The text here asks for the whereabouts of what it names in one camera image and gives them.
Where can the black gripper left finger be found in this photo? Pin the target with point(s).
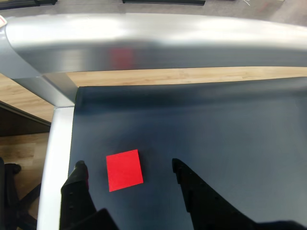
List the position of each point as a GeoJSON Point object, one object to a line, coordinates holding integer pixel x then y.
{"type": "Point", "coordinates": [75, 196]}

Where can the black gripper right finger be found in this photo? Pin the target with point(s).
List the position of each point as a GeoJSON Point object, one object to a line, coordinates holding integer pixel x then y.
{"type": "Point", "coordinates": [206, 206]}

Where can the red cube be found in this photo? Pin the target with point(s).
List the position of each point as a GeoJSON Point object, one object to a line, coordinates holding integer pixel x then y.
{"type": "Point", "coordinates": [124, 170]}

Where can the black office chair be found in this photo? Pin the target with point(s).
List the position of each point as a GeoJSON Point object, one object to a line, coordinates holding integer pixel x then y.
{"type": "Point", "coordinates": [9, 191]}

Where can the dark grey mat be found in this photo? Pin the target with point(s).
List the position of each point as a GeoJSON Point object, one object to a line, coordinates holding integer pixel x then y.
{"type": "Point", "coordinates": [216, 131]}

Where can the red white sticker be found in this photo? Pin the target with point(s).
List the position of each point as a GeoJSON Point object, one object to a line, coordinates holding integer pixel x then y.
{"type": "Point", "coordinates": [2, 21]}

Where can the black furniture base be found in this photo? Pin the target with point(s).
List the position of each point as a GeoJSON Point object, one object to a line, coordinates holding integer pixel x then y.
{"type": "Point", "coordinates": [43, 2]}

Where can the silver metal table rail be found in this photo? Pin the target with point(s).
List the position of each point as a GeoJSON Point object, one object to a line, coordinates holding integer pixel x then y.
{"type": "Point", "coordinates": [56, 155]}
{"type": "Point", "coordinates": [168, 43]}
{"type": "Point", "coordinates": [48, 88]}

